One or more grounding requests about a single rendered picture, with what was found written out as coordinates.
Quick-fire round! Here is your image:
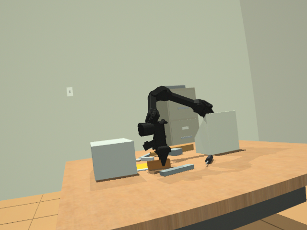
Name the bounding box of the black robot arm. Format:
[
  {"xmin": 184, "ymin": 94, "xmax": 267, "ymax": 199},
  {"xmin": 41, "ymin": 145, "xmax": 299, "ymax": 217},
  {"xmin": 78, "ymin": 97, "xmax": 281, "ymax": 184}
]
[{"xmin": 138, "ymin": 86, "xmax": 214, "ymax": 151}]

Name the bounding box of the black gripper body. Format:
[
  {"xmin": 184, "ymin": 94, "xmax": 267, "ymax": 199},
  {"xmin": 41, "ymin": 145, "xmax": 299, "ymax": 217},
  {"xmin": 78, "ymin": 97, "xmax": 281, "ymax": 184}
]
[{"xmin": 152, "ymin": 133, "xmax": 171, "ymax": 154}]

